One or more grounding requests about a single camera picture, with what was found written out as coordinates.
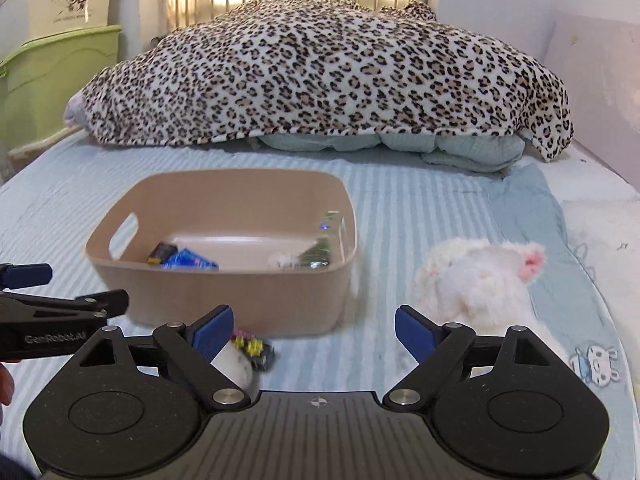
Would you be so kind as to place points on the beige plastic basket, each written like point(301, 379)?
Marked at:
point(235, 305)

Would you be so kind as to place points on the white cartoon print sheet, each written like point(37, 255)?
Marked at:
point(600, 230)

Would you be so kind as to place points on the black and yellow small box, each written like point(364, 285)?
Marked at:
point(161, 251)

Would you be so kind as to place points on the white plush toy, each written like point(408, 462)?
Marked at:
point(475, 285)

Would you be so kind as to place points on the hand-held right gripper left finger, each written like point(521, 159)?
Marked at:
point(216, 334)

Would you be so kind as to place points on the person's left hand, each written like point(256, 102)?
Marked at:
point(6, 385)

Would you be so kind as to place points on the striped light blue bed sheet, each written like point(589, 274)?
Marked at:
point(415, 200)

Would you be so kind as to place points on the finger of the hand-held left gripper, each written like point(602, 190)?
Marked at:
point(102, 302)
point(30, 275)

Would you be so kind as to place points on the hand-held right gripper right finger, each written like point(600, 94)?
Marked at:
point(414, 332)

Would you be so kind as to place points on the blue snack packet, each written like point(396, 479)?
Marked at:
point(190, 260)

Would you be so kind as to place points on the green glass bottle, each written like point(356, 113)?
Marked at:
point(322, 245)

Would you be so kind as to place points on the pale pink board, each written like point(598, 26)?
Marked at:
point(600, 90)

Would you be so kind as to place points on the green plastic storage box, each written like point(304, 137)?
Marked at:
point(55, 85)

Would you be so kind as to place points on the small white colourful toy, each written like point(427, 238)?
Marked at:
point(240, 360)

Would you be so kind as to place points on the light green quilt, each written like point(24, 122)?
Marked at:
point(450, 152)

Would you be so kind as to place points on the leopard print blanket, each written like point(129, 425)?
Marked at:
point(325, 70)

